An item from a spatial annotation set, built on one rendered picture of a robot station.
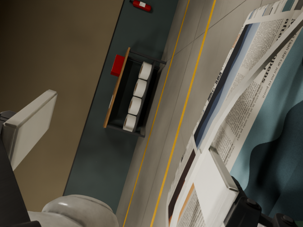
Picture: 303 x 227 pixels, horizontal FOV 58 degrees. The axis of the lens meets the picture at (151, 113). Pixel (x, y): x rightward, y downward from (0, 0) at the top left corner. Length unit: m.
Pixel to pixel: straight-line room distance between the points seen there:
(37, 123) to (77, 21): 6.84
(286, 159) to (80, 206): 0.36
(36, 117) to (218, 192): 0.11
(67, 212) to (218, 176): 0.34
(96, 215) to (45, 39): 6.55
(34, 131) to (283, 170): 0.15
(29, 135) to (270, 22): 0.22
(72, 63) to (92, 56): 0.49
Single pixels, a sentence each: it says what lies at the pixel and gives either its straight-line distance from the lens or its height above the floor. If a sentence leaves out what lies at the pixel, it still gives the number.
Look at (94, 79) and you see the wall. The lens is 6.67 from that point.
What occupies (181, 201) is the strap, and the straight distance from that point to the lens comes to 0.22.
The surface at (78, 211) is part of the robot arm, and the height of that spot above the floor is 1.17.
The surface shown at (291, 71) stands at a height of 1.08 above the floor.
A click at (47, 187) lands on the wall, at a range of 6.85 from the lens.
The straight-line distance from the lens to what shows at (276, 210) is 0.18.
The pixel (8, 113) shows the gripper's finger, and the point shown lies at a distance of 0.17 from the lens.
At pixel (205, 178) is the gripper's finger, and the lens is 0.19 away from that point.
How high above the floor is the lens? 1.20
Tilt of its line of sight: 11 degrees down
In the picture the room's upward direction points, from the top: 73 degrees counter-clockwise
